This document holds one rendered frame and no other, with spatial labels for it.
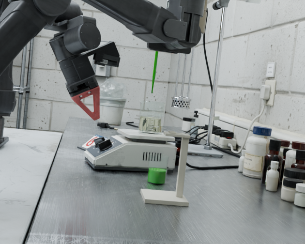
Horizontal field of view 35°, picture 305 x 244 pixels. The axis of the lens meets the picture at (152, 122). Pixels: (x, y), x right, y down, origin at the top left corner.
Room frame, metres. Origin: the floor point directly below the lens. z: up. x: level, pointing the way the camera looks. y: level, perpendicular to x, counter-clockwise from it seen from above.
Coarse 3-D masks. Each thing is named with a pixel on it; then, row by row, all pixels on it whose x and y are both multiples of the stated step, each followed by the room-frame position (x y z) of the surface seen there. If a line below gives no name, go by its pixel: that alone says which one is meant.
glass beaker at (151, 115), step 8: (144, 104) 1.18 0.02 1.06; (152, 104) 1.17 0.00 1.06; (160, 104) 1.17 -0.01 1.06; (144, 112) 1.18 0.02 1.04; (152, 112) 1.17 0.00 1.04; (160, 112) 1.18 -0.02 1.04; (144, 120) 1.17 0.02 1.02; (152, 120) 1.17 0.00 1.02; (160, 120) 1.18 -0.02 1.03; (144, 128) 1.17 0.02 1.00; (152, 128) 1.17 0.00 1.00; (160, 128) 1.18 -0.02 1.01
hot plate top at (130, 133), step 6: (120, 132) 1.21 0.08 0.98; (126, 132) 1.18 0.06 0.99; (132, 132) 1.19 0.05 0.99; (138, 138) 1.14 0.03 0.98; (144, 138) 1.15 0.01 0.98; (150, 138) 1.15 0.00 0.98; (156, 138) 1.16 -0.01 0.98; (162, 138) 1.16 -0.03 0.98; (168, 138) 1.17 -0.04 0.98; (174, 138) 1.17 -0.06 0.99
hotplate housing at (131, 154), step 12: (132, 144) 1.14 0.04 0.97; (144, 144) 1.15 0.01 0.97; (156, 144) 1.16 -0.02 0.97; (168, 144) 1.17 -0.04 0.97; (96, 156) 1.11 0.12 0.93; (108, 156) 1.12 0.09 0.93; (120, 156) 1.12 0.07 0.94; (132, 156) 1.13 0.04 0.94; (144, 156) 1.14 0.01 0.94; (96, 168) 1.11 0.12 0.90; (108, 168) 1.12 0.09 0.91; (120, 168) 1.13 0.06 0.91; (132, 168) 1.14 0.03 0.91; (144, 168) 1.15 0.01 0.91; (168, 168) 1.17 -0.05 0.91
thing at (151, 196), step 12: (168, 132) 0.90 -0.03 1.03; (180, 156) 0.90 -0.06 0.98; (180, 168) 0.90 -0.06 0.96; (180, 180) 0.90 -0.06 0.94; (144, 192) 0.90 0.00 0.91; (156, 192) 0.92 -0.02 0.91; (168, 192) 0.93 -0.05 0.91; (180, 192) 0.90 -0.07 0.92; (168, 204) 0.86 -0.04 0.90; (180, 204) 0.86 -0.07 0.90
